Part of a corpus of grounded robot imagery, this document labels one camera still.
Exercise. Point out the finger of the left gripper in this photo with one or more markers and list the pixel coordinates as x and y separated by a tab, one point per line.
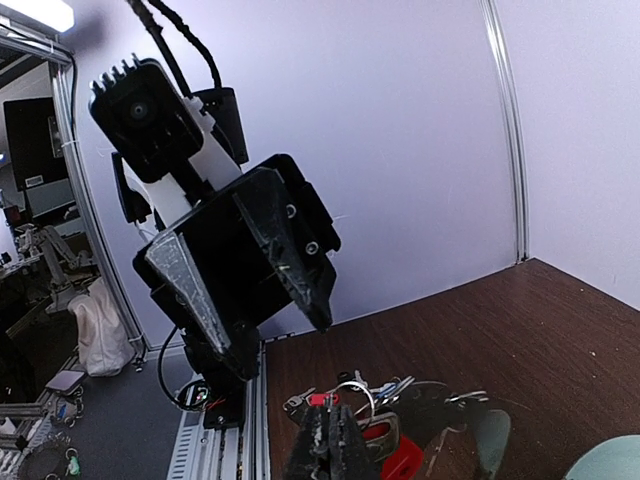
171	260
294	231

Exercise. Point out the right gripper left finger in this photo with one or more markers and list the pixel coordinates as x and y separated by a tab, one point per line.
310	455

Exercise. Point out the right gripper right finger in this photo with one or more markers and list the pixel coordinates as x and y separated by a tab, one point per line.
347	453

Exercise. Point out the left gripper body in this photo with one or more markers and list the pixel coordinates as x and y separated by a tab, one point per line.
243	286

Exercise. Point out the grey leather key holder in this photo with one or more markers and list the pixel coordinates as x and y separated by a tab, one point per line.
430	409

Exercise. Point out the red key tag with key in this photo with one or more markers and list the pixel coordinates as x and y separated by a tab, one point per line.
394	455

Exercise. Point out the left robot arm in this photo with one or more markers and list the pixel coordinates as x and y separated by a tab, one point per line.
231	248

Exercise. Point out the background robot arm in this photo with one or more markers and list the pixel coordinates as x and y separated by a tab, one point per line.
45	243

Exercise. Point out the white cloth bag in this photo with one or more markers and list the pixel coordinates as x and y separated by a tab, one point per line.
103	345

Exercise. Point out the black key holder on floor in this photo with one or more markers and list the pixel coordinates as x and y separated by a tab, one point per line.
54	459

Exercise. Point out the light blue flower plate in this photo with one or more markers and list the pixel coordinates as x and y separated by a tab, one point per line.
615	458

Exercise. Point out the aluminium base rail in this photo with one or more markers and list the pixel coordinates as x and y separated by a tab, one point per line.
229	453

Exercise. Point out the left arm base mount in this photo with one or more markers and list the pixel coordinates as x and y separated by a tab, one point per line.
217	392

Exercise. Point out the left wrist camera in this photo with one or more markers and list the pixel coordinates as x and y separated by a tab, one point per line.
172	152

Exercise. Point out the left aluminium post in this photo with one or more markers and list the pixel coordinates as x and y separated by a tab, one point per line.
512	125

